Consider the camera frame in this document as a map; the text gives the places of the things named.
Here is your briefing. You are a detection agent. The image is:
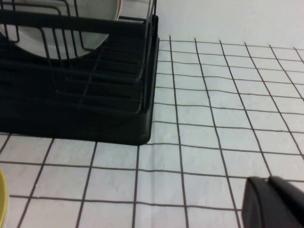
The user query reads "white checked tablecloth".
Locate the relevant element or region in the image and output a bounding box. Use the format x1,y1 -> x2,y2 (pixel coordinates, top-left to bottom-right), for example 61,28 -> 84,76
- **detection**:
0,35 -> 304,228

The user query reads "yellow round plate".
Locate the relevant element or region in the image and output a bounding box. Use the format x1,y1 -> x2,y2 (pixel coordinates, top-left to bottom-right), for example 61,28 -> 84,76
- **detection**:
0,167 -> 10,228

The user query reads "black plastic drip tray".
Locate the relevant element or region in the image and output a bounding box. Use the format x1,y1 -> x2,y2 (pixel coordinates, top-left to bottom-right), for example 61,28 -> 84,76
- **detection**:
0,15 -> 160,146

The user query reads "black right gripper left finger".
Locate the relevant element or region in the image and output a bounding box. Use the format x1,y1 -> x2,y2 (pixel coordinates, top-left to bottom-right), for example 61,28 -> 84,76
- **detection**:
241,176 -> 289,228

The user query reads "grey round plate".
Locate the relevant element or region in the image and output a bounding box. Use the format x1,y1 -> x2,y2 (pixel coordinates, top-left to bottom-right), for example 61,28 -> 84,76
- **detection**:
0,0 -> 122,59

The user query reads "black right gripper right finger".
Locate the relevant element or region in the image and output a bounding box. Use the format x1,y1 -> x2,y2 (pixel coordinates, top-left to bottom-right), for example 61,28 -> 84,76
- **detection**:
268,175 -> 304,228

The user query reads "pink round plate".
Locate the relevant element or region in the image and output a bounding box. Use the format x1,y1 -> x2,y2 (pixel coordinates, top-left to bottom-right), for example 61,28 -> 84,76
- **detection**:
117,0 -> 124,21

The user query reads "black wire dish rack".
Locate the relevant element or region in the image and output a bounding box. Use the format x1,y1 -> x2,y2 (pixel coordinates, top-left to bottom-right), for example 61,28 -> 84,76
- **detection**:
0,0 -> 158,115

